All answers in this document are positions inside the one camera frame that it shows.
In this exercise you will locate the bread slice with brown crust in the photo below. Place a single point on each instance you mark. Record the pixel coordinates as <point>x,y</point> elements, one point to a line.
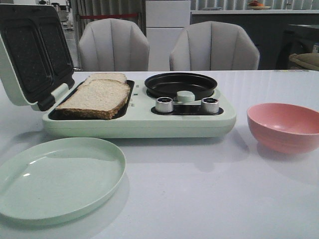
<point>100,99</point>

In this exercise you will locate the pink bowl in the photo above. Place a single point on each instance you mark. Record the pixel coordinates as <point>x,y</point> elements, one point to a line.
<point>284,128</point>

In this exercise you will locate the green breakfast maker lid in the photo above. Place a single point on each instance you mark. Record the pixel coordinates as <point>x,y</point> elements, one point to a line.
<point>36,67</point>

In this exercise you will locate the green breakfast maker base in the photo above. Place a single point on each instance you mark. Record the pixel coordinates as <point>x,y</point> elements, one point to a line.
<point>136,120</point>

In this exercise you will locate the silver left control knob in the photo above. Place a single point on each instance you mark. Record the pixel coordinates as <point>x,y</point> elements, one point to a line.
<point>164,105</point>

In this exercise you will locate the silver control knob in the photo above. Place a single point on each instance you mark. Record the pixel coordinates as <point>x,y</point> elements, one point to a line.
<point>210,105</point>
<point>164,105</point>

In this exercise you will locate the black round frying pan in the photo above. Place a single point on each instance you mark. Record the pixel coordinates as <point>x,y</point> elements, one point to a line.
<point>168,84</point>

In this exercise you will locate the silver right control knob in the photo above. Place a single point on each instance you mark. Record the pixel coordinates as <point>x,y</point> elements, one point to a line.
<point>210,105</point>

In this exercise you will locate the left beige chair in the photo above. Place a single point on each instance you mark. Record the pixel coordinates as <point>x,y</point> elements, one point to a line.
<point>113,45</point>

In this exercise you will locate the beige chair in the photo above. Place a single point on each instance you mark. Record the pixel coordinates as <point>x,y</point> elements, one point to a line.
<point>211,46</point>
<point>113,45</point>

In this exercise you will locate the right beige chair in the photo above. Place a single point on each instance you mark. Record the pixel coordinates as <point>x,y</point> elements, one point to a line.
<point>211,46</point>

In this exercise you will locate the white cabinet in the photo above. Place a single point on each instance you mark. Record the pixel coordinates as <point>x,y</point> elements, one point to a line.
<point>165,19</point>

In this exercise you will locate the light green plate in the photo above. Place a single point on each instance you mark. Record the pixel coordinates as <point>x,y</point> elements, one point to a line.
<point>60,180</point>

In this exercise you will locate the dark kitchen counter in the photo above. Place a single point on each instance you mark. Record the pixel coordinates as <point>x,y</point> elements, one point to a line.
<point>266,28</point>

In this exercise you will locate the fruit bowl on counter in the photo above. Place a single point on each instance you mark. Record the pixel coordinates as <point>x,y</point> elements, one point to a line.
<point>256,5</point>

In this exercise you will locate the black appliance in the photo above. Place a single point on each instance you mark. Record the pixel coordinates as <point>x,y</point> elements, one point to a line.
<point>298,39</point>

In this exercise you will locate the tan cushion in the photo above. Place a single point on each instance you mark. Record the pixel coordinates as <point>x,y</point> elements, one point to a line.
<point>306,61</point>

